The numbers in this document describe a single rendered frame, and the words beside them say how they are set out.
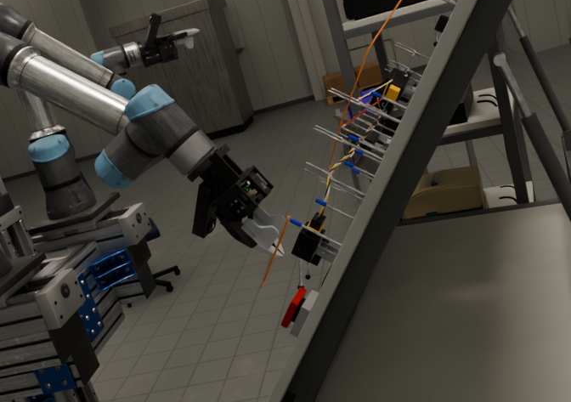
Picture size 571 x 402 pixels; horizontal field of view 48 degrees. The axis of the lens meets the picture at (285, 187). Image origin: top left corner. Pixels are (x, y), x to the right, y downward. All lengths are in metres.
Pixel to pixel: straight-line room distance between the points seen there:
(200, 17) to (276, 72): 2.05
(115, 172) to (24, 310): 0.55
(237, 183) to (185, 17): 9.02
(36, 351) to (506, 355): 1.03
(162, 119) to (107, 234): 0.97
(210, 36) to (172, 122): 8.89
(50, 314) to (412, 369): 0.80
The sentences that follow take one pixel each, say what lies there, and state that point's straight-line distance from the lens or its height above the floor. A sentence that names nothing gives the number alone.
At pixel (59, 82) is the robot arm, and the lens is 1.30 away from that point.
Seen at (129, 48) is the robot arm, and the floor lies 1.58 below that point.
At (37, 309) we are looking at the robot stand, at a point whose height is 1.08.
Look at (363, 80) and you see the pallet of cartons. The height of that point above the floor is 0.23.
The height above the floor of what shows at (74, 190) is 1.23.
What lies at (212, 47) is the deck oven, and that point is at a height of 1.38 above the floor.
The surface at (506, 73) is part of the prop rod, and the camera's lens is 0.94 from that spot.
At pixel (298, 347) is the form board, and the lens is 0.99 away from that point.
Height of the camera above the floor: 1.54
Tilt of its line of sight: 15 degrees down
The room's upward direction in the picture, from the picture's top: 17 degrees counter-clockwise
